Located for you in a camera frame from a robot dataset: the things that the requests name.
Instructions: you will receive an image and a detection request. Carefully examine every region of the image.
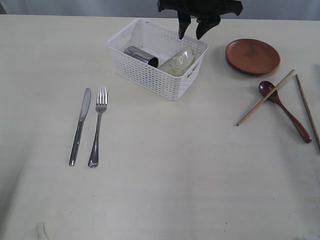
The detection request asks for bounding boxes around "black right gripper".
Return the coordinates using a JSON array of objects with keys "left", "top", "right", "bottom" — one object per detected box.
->
[{"left": 157, "top": 0, "right": 243, "bottom": 40}]

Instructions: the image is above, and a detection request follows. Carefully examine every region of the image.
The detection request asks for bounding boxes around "brown wooden plate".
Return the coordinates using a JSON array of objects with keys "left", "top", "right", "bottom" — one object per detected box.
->
[{"left": 225, "top": 38, "right": 281, "bottom": 76}]

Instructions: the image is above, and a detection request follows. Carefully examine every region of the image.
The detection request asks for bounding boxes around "dark red wooden spoon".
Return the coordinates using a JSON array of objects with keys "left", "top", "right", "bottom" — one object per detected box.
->
[{"left": 258, "top": 80, "right": 312, "bottom": 144}]

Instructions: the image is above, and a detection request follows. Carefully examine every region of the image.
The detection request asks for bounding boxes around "wooden chopstick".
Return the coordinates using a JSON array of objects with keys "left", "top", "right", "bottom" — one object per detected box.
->
[
  {"left": 236, "top": 69, "right": 295, "bottom": 127},
  {"left": 295, "top": 74, "right": 320, "bottom": 149}
]

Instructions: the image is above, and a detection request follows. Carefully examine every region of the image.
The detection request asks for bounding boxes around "silver fork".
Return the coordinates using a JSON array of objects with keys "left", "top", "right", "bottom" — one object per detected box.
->
[{"left": 88, "top": 86, "right": 108, "bottom": 168}]

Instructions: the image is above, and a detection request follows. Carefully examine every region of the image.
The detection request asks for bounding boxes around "silver table knife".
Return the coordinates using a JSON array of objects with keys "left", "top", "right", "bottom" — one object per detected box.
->
[{"left": 68, "top": 88, "right": 91, "bottom": 167}]

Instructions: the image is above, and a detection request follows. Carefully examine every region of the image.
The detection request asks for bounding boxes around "blue chips bag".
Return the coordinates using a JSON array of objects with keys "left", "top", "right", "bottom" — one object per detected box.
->
[{"left": 313, "top": 64, "right": 320, "bottom": 79}]

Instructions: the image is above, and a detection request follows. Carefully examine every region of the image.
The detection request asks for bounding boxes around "speckled glass bowl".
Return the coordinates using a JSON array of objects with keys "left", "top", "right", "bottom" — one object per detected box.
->
[{"left": 158, "top": 46, "right": 195, "bottom": 77}]

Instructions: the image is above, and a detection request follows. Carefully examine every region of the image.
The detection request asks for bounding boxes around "white perforated plastic basket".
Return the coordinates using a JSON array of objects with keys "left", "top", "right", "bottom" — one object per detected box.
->
[{"left": 107, "top": 18, "right": 208, "bottom": 101}]

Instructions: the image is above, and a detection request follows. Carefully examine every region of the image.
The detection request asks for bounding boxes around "steel cup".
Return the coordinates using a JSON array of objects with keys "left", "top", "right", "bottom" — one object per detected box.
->
[{"left": 123, "top": 45, "right": 159, "bottom": 68}]

